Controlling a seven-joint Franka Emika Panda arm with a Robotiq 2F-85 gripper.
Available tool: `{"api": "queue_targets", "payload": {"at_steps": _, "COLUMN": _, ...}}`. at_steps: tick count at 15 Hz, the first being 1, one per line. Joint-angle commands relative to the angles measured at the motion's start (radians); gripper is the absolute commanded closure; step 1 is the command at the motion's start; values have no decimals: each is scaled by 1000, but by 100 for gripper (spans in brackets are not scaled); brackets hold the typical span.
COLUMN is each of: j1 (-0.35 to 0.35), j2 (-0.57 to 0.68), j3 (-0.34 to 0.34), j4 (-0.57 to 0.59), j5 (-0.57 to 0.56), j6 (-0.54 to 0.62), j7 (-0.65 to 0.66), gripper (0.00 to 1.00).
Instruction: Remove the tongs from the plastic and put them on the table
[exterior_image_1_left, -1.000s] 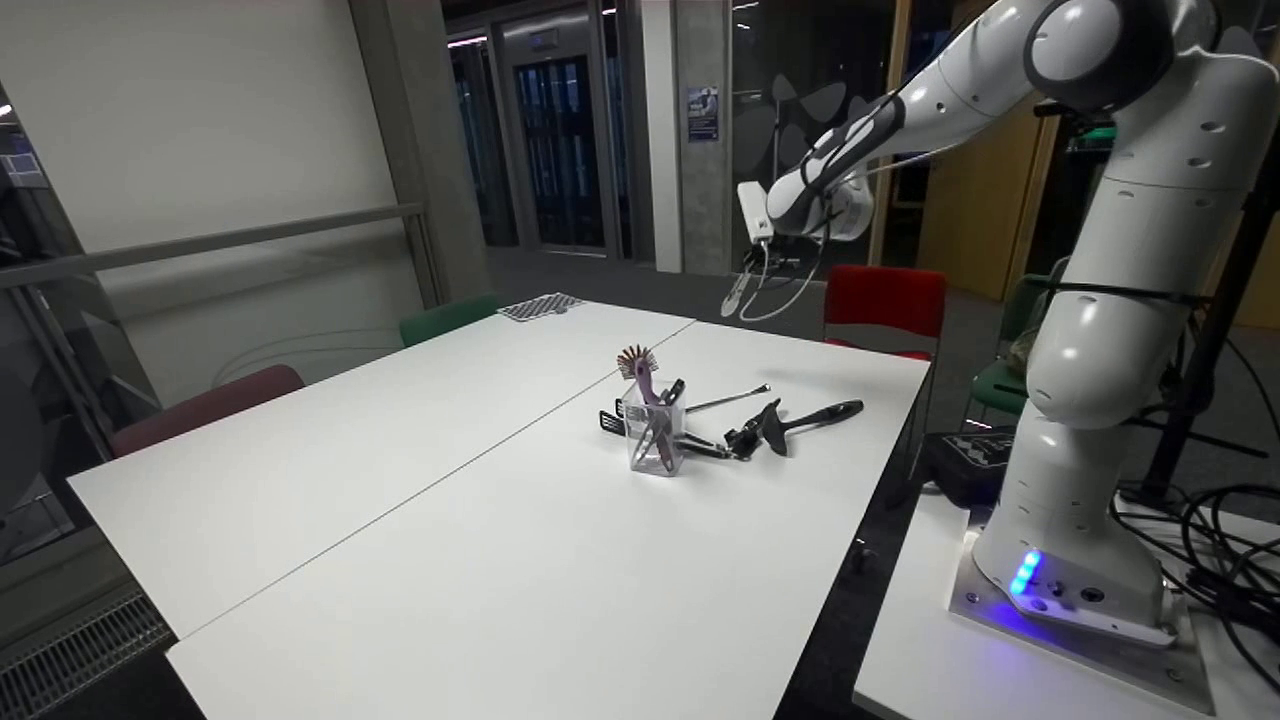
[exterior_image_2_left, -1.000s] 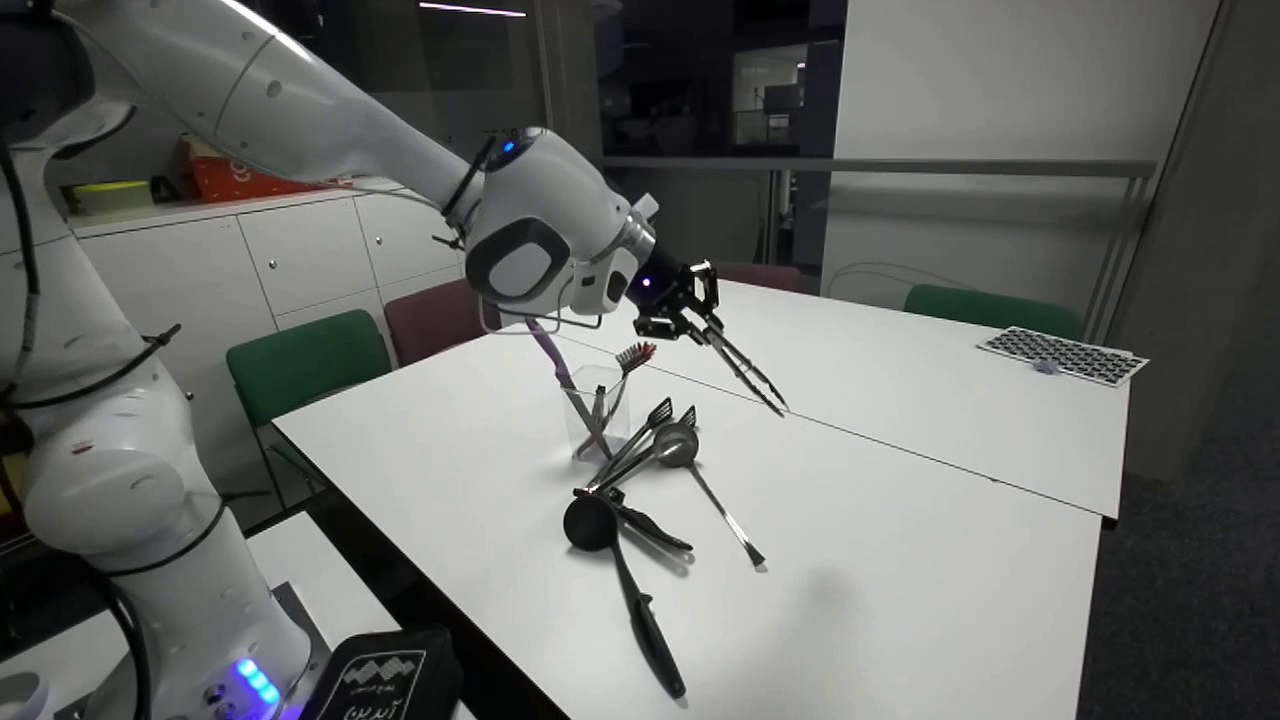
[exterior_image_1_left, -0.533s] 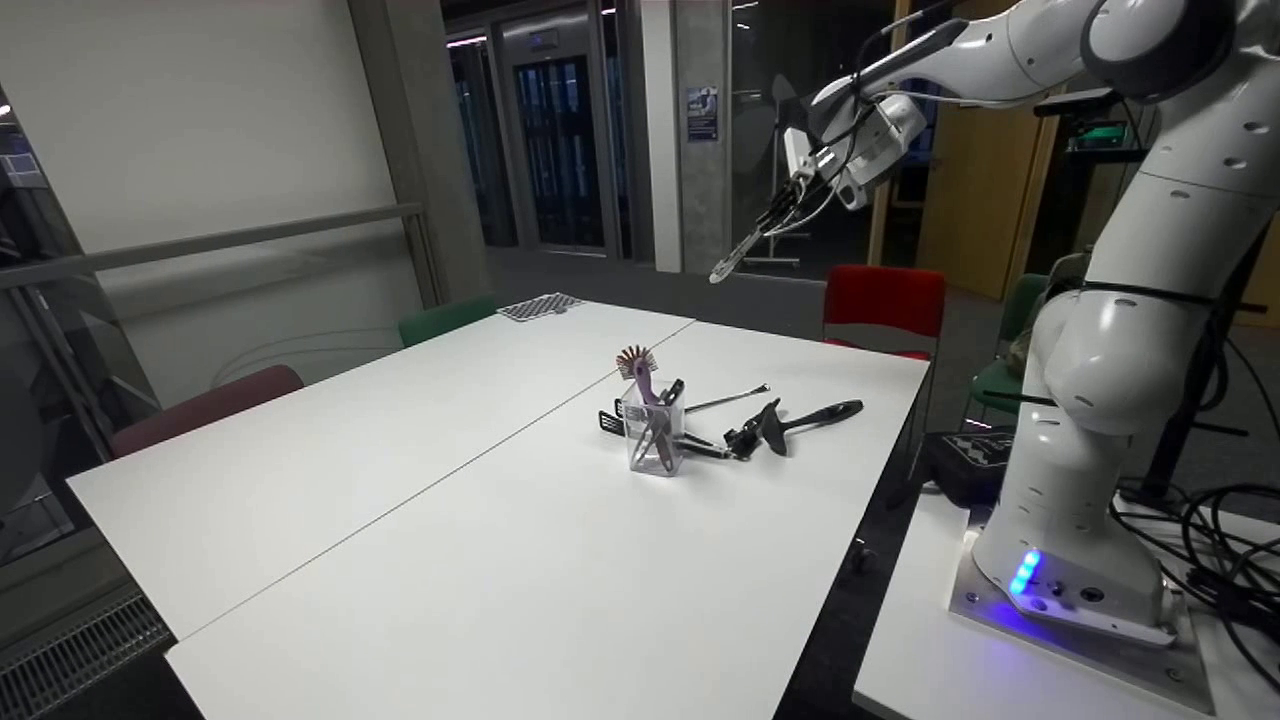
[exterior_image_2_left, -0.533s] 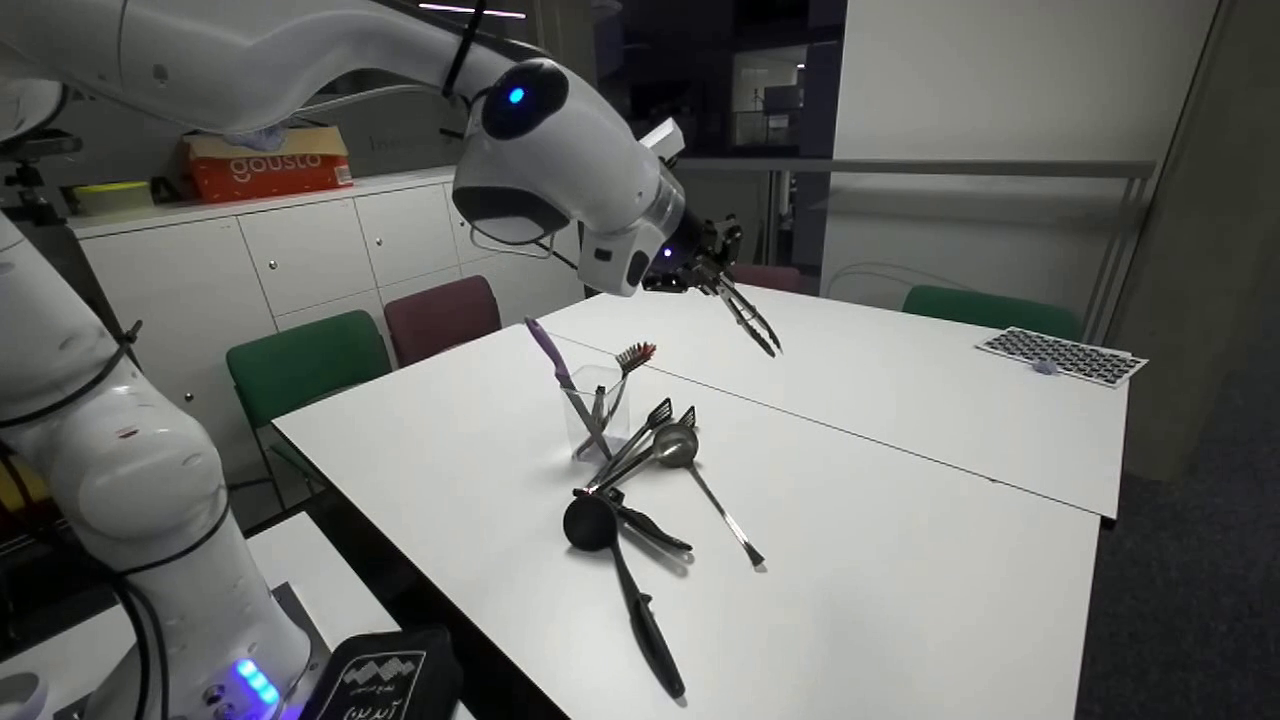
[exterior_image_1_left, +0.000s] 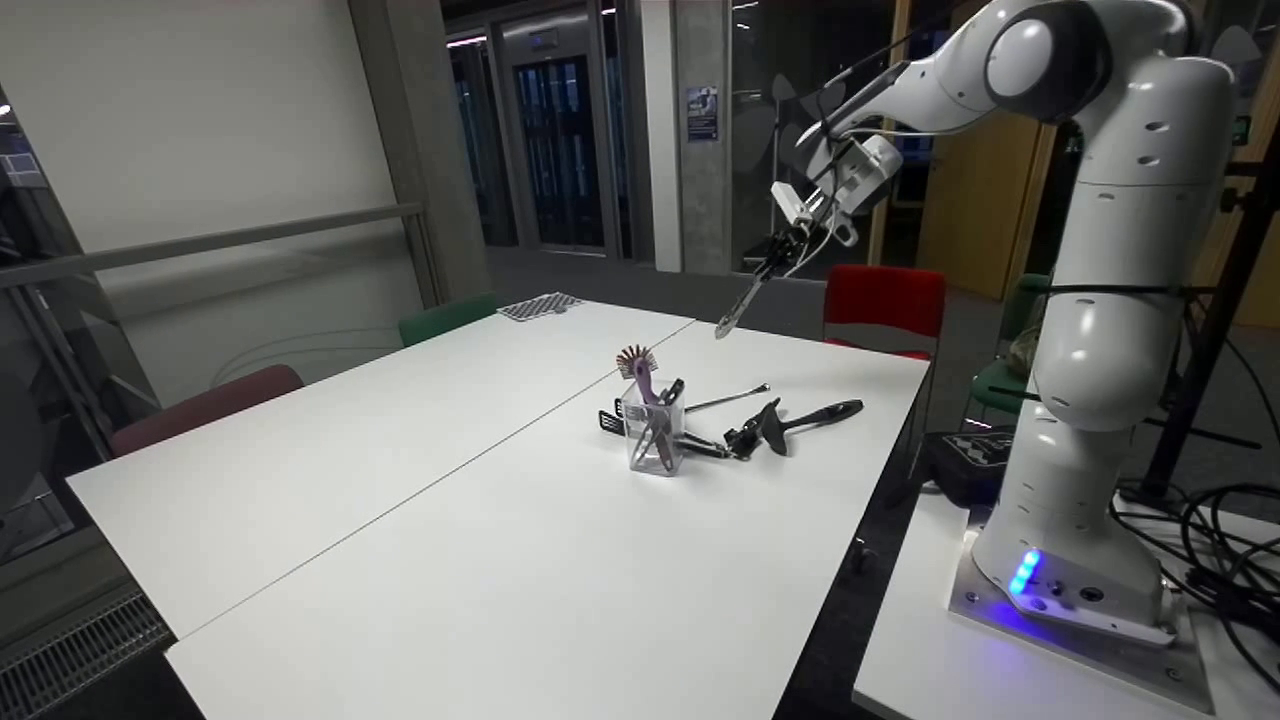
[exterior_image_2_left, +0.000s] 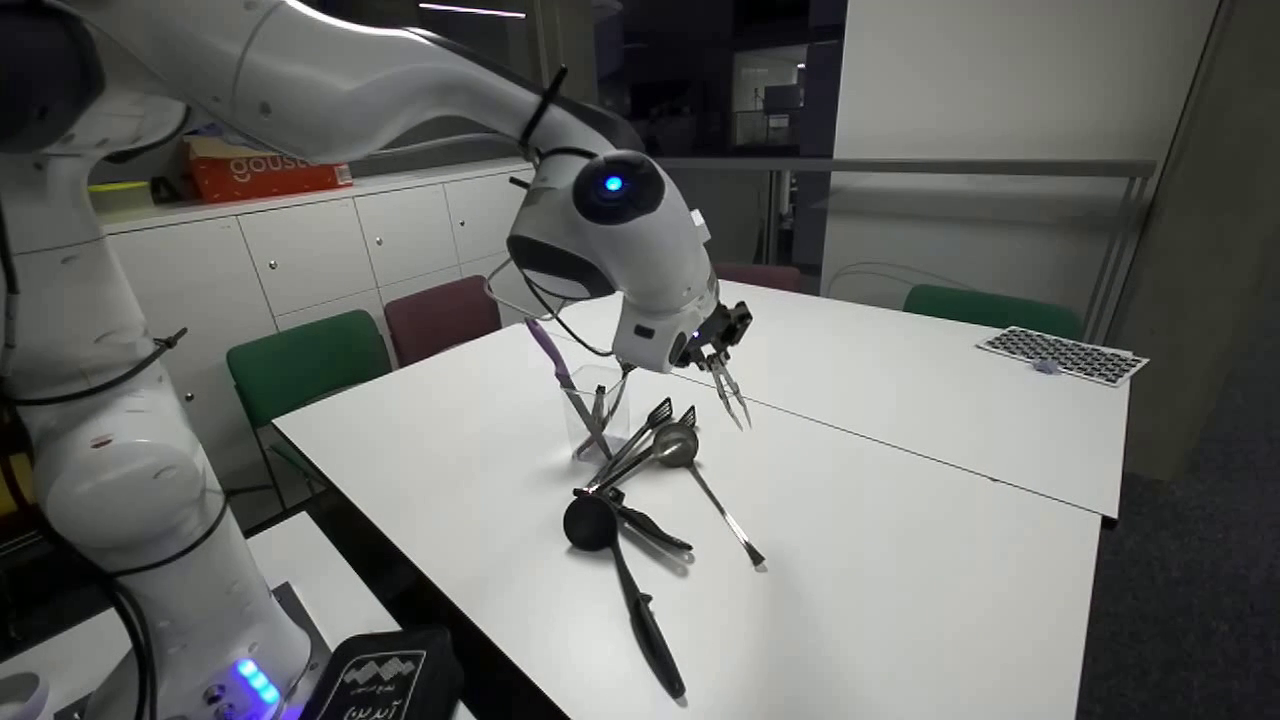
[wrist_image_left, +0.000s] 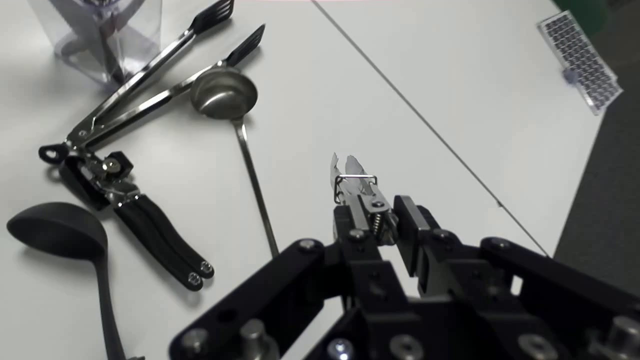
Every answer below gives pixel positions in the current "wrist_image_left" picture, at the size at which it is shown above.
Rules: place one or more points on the long steel tongs black tips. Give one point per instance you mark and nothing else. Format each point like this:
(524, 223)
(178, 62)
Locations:
(147, 70)

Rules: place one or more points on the black can opener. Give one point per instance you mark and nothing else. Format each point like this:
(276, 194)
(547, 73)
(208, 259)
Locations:
(152, 233)

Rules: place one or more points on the green chair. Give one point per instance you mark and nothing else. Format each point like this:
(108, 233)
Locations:
(586, 8)

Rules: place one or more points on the small steel tongs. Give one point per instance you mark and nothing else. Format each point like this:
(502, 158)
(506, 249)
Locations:
(351, 171)

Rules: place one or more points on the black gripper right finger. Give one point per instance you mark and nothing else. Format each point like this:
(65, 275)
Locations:
(427, 241)

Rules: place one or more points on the steel ladle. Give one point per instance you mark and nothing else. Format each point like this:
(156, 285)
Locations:
(222, 93)

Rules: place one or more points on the clear plastic cup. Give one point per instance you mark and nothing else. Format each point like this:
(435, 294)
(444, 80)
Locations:
(101, 40)

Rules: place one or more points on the black plastic ladle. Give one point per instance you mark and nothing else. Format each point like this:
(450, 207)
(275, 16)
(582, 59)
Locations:
(60, 230)

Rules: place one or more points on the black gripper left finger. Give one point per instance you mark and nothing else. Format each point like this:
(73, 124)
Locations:
(361, 280)

